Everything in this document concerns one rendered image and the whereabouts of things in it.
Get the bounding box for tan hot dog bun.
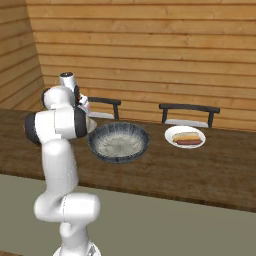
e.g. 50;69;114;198
172;132;201;142

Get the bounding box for black chair with white seat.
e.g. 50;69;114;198
158;103;221;129
87;96;122;120

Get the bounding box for reddish brown sausage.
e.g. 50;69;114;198
175;139;204;146

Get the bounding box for dark grey ribbed bowl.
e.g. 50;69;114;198
86;121;151;164

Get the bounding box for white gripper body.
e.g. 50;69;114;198
78;94;92;114

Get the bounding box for white plate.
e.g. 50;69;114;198
164;125;207;150

